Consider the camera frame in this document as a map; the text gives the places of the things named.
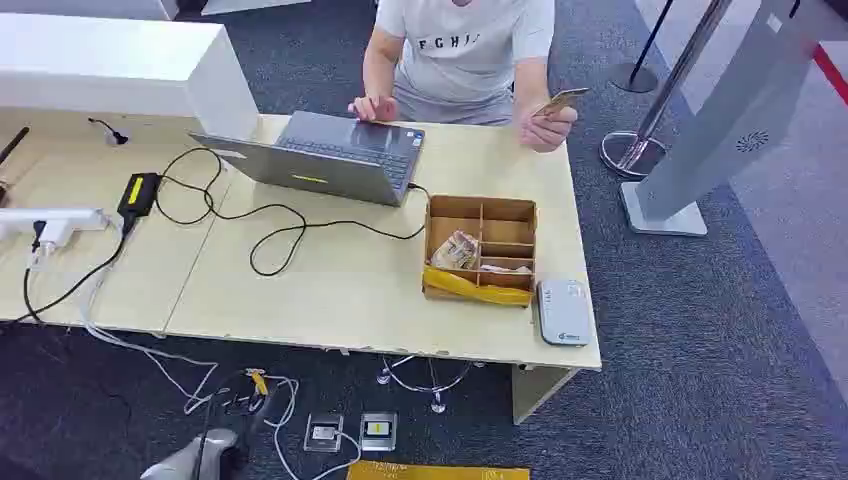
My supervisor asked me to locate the person's left hand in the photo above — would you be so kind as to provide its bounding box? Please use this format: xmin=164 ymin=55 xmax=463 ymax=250
xmin=517 ymin=103 xmax=580 ymax=154

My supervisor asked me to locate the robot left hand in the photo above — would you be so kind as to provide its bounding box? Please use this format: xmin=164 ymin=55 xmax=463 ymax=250
xmin=222 ymin=392 xmax=283 ymax=466

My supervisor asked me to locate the person's right hand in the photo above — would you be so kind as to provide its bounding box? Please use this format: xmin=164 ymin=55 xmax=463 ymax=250
xmin=348 ymin=94 xmax=399 ymax=125

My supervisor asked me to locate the gold card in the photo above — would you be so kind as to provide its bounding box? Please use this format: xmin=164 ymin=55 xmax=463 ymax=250
xmin=532 ymin=87 xmax=592 ymax=119

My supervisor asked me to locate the grey laptop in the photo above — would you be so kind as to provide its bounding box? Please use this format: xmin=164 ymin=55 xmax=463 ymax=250
xmin=188 ymin=110 xmax=427 ymax=209

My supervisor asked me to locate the floor socket with white plug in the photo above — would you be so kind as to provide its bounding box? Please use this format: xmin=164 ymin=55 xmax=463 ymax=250
xmin=302 ymin=413 xmax=346 ymax=454

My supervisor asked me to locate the person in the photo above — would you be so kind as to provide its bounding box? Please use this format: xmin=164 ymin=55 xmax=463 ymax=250
xmin=374 ymin=0 xmax=556 ymax=127

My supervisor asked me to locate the wooden compartment box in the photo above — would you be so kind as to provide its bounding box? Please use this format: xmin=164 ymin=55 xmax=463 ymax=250
xmin=421 ymin=193 xmax=539 ymax=310

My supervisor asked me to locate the floor socket with yellow label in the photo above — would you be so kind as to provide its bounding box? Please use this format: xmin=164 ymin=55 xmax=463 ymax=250
xmin=358 ymin=411 xmax=399 ymax=454

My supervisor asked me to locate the bundle of banknotes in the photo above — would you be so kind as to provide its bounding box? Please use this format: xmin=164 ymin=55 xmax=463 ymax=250
xmin=430 ymin=229 xmax=482 ymax=272

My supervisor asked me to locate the yellow strip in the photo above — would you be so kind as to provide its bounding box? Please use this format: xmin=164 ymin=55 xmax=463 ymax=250
xmin=423 ymin=266 xmax=534 ymax=308

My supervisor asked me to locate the white card reader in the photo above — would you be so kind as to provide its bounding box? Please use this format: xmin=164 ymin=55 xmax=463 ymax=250
xmin=535 ymin=278 xmax=594 ymax=348

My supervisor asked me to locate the chrome chair base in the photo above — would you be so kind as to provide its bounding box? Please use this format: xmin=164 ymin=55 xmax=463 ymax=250
xmin=375 ymin=354 xmax=486 ymax=416

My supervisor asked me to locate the grey kiosk stand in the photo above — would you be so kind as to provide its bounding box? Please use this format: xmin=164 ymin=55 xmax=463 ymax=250
xmin=618 ymin=0 xmax=835 ymax=238

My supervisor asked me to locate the yellow floor plate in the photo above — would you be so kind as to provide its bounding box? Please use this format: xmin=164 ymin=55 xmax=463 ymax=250
xmin=345 ymin=459 xmax=532 ymax=480

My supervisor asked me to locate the white counter block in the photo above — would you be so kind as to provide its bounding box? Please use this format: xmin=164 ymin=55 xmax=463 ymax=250
xmin=0 ymin=12 xmax=262 ymax=142

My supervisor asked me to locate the black power adapter yellow label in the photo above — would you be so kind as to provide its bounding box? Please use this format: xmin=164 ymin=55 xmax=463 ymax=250
xmin=116 ymin=172 xmax=163 ymax=235

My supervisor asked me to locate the pale desk leg panel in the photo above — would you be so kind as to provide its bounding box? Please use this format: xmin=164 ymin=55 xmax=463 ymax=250
xmin=510 ymin=363 xmax=579 ymax=426

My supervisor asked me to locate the white plug adapter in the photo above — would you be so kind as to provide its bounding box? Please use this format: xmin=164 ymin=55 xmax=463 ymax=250
xmin=29 ymin=221 xmax=75 ymax=270

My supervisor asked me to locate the white power strip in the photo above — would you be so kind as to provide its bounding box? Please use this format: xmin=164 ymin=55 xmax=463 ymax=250
xmin=0 ymin=207 xmax=111 ymax=244

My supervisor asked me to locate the red floor tape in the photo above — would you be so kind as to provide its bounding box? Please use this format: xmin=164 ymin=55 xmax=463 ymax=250
xmin=810 ymin=42 xmax=848 ymax=109

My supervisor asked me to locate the white furniture panel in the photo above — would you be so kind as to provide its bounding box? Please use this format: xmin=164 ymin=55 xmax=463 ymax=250
xmin=0 ymin=0 xmax=181 ymax=22

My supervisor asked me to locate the black rod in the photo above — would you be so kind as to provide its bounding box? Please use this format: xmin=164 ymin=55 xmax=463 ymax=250
xmin=0 ymin=126 xmax=32 ymax=168

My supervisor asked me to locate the white cable to floor socket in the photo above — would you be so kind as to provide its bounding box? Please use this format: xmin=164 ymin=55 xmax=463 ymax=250
xmin=263 ymin=374 xmax=364 ymax=480

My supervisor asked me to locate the chrome stanchion post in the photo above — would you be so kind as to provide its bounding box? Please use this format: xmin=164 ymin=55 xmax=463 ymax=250
xmin=598 ymin=0 xmax=731 ymax=181

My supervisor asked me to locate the black stanchion post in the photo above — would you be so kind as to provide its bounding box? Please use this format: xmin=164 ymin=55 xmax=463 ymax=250
xmin=607 ymin=0 xmax=677 ymax=95

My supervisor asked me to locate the white cable bundle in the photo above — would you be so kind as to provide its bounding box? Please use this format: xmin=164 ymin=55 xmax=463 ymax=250
xmin=78 ymin=225 xmax=221 ymax=417

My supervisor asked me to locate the black laptop power cable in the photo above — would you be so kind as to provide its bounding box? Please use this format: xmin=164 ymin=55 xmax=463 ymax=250
xmin=153 ymin=146 xmax=433 ymax=279

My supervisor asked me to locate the black mains cable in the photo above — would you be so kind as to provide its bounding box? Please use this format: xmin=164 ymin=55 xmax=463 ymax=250
xmin=0 ymin=218 xmax=131 ymax=327

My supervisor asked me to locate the small black cable stub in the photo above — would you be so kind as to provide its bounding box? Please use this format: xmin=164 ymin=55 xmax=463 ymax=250
xmin=87 ymin=117 xmax=131 ymax=148

